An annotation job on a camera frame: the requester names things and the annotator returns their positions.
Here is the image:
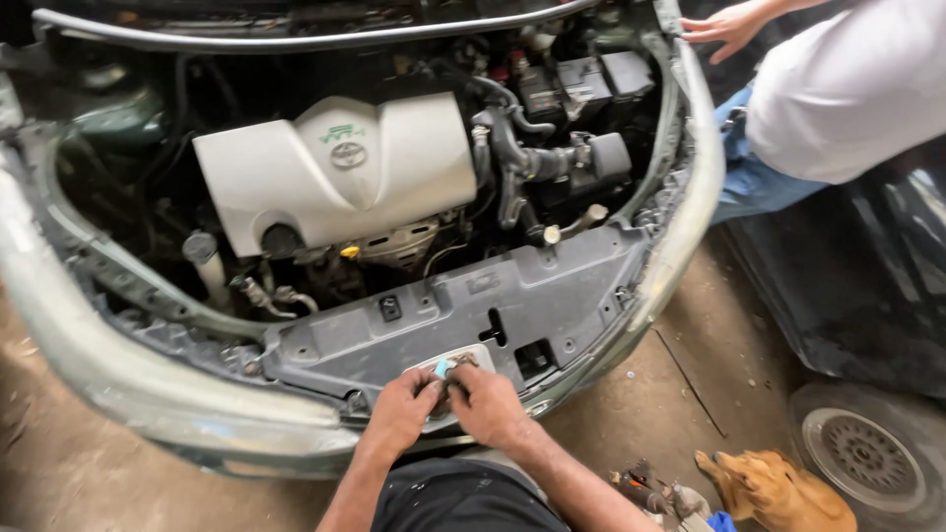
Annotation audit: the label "black car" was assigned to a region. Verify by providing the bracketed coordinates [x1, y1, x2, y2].
[718, 136, 946, 401]

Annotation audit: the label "metal air conditioning pipes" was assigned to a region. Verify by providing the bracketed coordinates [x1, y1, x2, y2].
[230, 275, 320, 320]

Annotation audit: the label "black oil filler cap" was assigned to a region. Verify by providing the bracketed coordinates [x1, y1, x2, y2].
[262, 223, 304, 260]

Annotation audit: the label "grey radiator support cover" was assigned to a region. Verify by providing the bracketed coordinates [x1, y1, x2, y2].
[262, 222, 653, 406]

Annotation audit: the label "grey pipe with white cap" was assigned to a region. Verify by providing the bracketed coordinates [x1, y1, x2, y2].
[542, 204, 610, 246]

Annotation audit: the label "white engine cover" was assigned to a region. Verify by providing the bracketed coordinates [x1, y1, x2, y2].
[193, 92, 478, 259]

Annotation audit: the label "heap of hand tools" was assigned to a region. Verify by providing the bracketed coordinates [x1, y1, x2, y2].
[608, 460, 715, 532]

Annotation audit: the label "brown dog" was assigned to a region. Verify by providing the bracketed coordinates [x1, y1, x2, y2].
[694, 448, 859, 532]

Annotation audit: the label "black car battery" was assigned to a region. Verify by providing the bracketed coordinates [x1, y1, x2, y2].
[516, 49, 656, 125]

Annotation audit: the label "black air intake hose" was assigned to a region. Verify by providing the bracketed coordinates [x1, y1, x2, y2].
[472, 75, 634, 232]

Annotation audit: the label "white reservoir with grey cap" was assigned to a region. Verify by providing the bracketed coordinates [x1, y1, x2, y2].
[182, 231, 232, 313]

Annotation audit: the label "person's right hand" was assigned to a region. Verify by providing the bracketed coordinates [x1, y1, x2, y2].
[445, 364, 535, 452]

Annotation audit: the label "car wheel with silver rim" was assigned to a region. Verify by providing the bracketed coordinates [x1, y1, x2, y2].
[786, 380, 946, 532]

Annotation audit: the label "person's left hand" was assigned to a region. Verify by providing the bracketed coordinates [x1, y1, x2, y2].
[361, 367, 446, 461]

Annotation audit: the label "person's black shorts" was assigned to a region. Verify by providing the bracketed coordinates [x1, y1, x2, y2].
[370, 458, 572, 532]

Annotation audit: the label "white plastic tray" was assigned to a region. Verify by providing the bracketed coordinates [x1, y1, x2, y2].
[403, 343, 498, 434]

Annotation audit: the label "small dark car part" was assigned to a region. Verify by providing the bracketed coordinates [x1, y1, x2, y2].
[431, 380, 455, 424]

